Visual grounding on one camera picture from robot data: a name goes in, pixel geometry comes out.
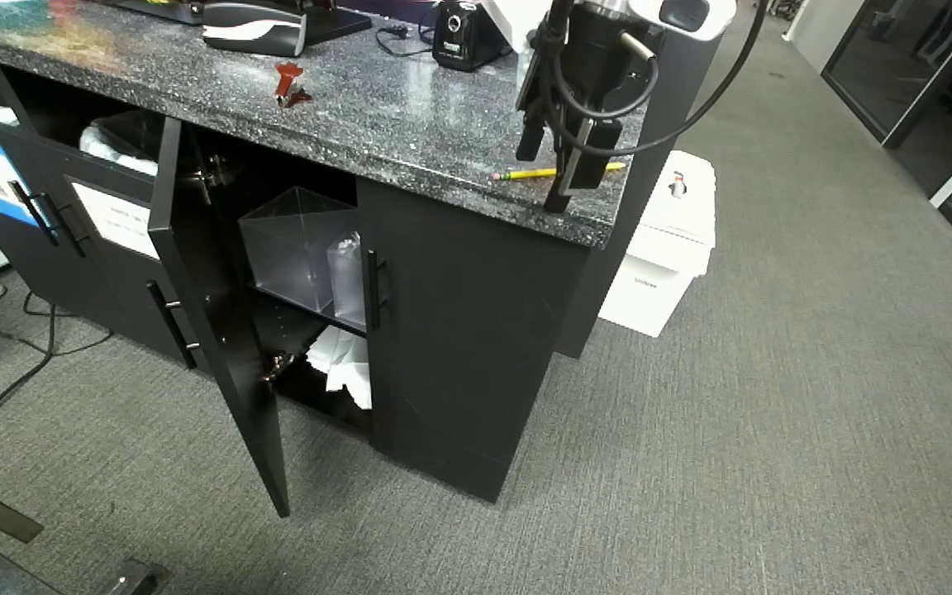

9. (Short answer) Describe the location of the small red object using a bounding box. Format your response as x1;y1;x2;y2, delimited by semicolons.
274;61;311;105

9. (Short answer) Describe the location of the clear plastic container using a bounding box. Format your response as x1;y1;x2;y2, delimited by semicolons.
243;187;363;325

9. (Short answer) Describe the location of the black cabinet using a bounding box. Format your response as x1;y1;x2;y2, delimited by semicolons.
0;43;656;505

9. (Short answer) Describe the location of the open black cabinet door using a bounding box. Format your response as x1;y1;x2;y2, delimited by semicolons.
149;117;290;515

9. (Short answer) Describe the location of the black and white stapler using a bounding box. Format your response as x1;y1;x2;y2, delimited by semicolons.
203;0;308;55

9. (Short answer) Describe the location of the black electric pencil sharpener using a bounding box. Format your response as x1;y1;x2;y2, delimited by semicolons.
435;0;508;73

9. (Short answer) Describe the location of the yellow pencil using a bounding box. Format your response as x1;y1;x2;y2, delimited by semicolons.
496;158;627;181

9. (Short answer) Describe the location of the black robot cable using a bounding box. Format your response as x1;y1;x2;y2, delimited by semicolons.
549;0;775;158

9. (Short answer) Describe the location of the white cardboard box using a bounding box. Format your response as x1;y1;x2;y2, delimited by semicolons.
600;149;717;337

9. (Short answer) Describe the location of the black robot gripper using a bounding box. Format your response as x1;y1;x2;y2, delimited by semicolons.
515;0;657;210

